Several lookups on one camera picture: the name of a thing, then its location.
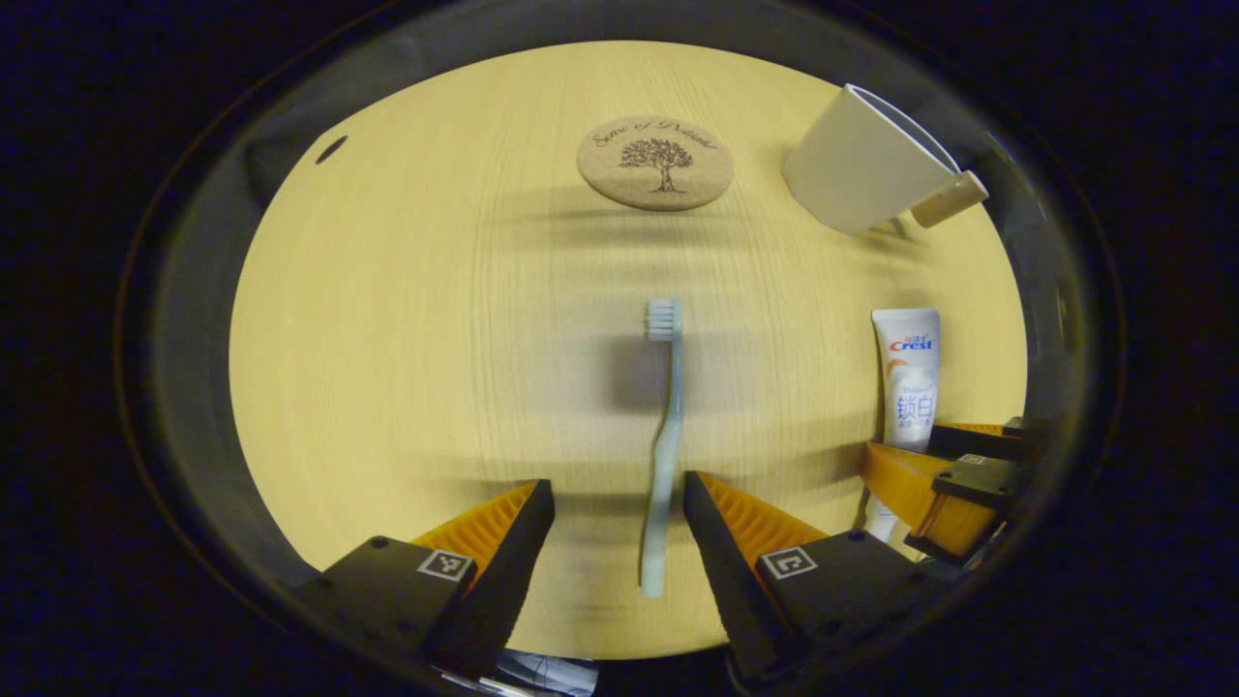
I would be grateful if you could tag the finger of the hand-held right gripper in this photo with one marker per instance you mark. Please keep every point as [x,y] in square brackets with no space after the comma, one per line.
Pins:
[910,484]
[978,440]

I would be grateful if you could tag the round cork coaster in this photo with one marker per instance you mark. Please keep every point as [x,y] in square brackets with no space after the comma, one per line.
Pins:
[655,165]

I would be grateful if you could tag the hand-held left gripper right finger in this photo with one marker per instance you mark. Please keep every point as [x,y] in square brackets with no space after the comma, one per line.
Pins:
[726,581]

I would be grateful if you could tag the white toothpaste tube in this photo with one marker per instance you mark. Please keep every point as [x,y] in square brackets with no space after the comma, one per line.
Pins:
[908,387]

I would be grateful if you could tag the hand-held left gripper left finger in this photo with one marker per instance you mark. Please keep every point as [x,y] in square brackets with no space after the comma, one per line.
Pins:
[494,590]

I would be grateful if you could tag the pale green toothbrush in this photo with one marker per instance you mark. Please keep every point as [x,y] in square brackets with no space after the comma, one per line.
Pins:
[668,436]

